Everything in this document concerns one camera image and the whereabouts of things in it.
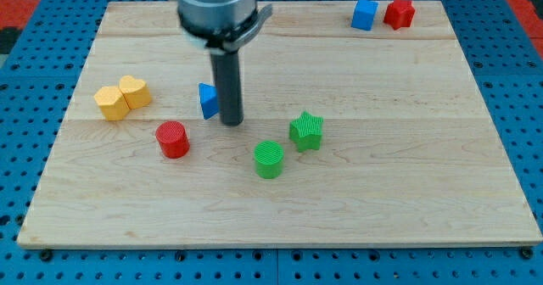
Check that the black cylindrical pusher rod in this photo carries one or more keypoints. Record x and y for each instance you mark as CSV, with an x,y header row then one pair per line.
x,y
227,80

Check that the blue triangle block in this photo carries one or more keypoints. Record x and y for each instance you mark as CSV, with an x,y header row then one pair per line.
x,y
208,100

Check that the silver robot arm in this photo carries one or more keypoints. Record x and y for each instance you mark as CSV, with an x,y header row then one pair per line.
x,y
223,27

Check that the green star block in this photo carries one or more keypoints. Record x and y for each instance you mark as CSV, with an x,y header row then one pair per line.
x,y
306,132

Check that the red star block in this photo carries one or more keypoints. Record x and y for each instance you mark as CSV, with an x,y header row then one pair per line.
x,y
399,14

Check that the red cylinder block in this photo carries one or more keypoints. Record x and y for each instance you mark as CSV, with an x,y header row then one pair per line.
x,y
173,139

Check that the yellow heart block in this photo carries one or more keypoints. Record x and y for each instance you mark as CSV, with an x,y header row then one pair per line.
x,y
135,91

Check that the green cylinder block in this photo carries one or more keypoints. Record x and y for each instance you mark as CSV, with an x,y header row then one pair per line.
x,y
268,157

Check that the yellow pentagon block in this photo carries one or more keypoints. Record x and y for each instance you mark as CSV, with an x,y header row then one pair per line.
x,y
112,103

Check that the wooden board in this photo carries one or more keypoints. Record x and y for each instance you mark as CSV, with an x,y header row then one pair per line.
x,y
350,139

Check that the blue cube block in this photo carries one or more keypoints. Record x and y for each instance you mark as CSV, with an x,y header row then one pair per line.
x,y
363,15

